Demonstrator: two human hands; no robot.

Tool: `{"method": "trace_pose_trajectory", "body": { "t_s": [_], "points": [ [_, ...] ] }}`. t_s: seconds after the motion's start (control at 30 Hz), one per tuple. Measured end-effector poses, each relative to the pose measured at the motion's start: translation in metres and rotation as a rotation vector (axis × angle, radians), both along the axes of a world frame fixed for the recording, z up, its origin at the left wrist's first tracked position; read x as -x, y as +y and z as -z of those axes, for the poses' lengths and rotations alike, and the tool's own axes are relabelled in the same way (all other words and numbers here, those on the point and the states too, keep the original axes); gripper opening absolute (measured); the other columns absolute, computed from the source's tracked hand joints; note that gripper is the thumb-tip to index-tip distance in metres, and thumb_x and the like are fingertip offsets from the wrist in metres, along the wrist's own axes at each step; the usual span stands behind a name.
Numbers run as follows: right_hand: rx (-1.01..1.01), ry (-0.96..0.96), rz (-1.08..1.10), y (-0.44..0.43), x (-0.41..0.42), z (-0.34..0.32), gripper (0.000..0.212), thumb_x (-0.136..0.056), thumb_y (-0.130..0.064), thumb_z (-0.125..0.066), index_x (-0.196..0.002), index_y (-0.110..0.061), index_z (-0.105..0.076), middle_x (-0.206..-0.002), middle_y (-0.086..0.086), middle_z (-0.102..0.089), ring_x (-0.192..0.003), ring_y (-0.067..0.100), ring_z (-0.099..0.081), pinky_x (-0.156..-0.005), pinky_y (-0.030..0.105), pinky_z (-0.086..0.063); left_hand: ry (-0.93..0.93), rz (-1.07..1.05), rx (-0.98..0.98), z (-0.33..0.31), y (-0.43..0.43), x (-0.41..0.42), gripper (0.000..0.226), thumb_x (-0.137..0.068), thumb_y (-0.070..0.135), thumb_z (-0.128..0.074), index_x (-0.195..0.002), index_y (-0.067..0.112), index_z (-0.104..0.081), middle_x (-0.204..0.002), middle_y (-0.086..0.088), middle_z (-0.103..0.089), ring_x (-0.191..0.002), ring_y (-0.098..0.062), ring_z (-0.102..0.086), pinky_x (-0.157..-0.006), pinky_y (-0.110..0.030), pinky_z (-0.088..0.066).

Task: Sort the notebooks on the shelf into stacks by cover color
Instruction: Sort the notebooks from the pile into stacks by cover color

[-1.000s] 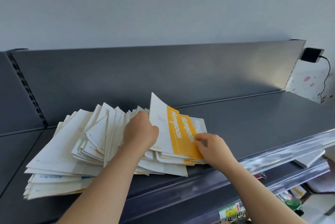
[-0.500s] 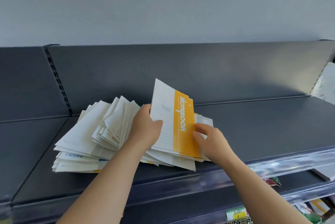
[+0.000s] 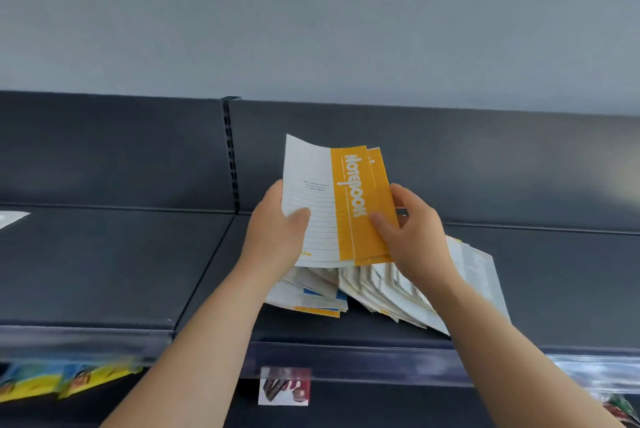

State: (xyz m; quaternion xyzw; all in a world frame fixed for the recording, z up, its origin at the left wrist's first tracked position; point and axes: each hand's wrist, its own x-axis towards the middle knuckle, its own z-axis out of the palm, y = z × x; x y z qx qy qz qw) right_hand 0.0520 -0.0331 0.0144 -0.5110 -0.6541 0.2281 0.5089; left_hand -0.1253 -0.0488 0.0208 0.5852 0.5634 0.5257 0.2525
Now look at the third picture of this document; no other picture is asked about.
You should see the person's left hand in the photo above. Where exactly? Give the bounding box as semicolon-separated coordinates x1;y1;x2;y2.
239;180;312;283

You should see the person's right hand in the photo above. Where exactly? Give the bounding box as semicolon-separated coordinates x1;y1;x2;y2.
369;183;459;291

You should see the pile of white notebooks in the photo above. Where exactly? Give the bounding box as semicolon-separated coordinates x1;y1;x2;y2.
265;235;512;337

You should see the small orange notebook stack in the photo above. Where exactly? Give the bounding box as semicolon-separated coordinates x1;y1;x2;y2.
281;134;401;269

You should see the small grey notebook stack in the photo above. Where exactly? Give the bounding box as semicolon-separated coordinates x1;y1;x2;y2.
0;210;31;231

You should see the person's left forearm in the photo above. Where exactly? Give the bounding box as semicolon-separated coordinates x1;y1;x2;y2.
99;262;281;428

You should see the person's right forearm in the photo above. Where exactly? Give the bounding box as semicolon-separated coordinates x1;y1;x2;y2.
427;272;626;428

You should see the slotted dark metal upright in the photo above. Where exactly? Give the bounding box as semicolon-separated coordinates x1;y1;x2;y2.
221;96;242;215

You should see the dark grey back panel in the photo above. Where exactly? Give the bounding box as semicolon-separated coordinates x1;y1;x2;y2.
227;98;640;233
0;90;236;213

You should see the yellow blue snack packet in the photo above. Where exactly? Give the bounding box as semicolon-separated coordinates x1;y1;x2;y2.
0;362;66;403
57;360;145;400

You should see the red green snack packet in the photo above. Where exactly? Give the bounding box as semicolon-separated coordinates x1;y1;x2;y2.
599;392;640;428

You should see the clear plastic price rail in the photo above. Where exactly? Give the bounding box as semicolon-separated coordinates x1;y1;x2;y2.
0;325;173;366
239;340;640;393

